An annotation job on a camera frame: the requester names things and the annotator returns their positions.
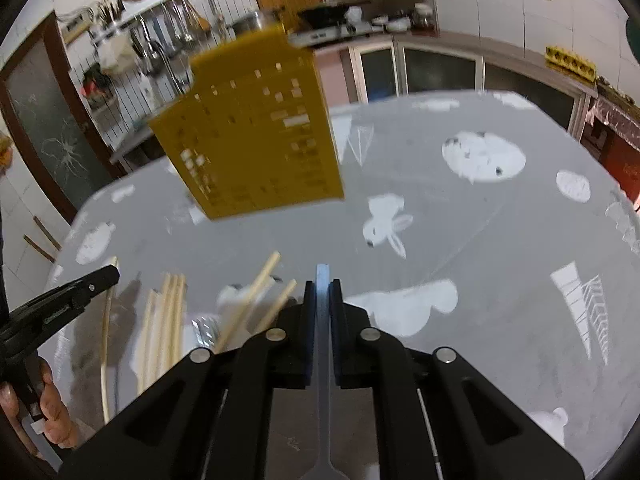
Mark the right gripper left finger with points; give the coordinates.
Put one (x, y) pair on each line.
(268, 365)

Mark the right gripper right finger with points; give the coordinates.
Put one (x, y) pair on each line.
(366, 357)

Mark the wooden chopstick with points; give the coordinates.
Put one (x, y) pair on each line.
(145, 340)
(274, 310)
(157, 330)
(176, 334)
(240, 312)
(165, 332)

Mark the pale curved chopstick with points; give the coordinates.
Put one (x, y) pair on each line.
(105, 338)

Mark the blue handled utensil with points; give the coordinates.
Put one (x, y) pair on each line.
(321, 380)

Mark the kitchen counter cabinets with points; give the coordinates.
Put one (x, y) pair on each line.
(383, 66)

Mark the person's left hand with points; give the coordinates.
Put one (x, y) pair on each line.
(59, 428)

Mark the grey patterned tablecloth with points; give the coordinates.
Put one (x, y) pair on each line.
(470, 220)

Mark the yellow perforated utensil holder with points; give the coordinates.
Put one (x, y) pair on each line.
(253, 131)

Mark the dark glass door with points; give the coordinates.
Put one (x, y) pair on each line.
(49, 124)

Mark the gas stove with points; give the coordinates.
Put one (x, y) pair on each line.
(333, 35)

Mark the hanging utensil rack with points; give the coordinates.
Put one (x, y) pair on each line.
(147, 27)

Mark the steel cooking pot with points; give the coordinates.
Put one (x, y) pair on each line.
(254, 21)

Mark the black wok pan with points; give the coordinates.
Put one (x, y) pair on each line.
(324, 16)

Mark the yellow egg tray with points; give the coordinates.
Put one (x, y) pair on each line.
(572, 62)

